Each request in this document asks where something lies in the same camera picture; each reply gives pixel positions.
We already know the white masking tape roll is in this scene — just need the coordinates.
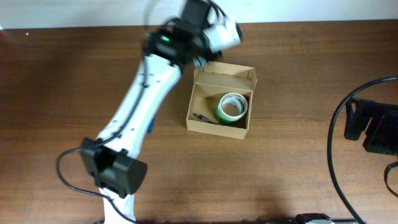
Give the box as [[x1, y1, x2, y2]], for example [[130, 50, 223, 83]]
[[218, 92, 249, 123]]

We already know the black pen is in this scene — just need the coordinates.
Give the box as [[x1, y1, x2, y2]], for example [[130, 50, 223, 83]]
[[193, 113, 220, 125]]

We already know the green tape roll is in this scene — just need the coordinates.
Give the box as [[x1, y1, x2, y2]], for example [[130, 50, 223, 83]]
[[216, 99, 246, 126]]

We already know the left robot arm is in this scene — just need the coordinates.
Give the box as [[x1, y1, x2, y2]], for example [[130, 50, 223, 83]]
[[78, 1, 227, 223]]

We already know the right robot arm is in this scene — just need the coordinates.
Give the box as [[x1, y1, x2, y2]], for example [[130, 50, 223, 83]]
[[344, 98, 397, 156]]

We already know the open cardboard box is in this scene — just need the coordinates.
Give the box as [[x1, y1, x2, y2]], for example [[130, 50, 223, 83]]
[[186, 62, 257, 139]]

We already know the blue pen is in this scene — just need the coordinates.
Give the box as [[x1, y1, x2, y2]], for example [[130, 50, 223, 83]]
[[147, 118, 154, 134]]

